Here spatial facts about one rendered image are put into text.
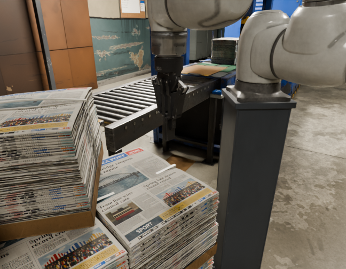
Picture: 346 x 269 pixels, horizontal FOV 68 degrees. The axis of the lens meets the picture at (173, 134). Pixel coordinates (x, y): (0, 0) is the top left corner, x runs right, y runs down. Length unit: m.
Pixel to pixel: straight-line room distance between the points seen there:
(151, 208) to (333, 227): 1.60
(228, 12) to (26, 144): 0.42
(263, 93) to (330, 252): 1.23
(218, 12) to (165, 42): 0.20
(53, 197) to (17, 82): 4.02
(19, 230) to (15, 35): 4.03
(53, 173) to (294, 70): 0.65
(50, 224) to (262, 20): 0.78
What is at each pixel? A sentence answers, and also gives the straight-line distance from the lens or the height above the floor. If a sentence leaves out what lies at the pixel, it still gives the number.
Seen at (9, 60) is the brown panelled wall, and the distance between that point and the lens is 4.47.
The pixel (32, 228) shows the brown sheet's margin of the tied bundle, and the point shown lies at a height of 0.86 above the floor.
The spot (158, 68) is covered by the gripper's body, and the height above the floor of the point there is 1.13.
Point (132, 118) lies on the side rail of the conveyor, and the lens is 1.31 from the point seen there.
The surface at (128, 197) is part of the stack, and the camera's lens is 0.69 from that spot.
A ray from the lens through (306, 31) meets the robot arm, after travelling 0.76.
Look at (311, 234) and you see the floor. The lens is 1.97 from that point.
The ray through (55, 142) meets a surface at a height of 1.05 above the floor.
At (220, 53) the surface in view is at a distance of 3.08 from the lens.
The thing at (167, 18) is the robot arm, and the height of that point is 1.25.
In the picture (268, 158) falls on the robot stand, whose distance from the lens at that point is 1.00.
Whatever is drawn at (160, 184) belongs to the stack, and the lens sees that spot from 0.73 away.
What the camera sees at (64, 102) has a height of 1.07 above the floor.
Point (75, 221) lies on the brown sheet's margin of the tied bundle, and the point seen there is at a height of 0.87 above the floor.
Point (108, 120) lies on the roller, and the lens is 1.31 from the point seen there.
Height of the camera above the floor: 1.24
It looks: 24 degrees down
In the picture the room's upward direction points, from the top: straight up
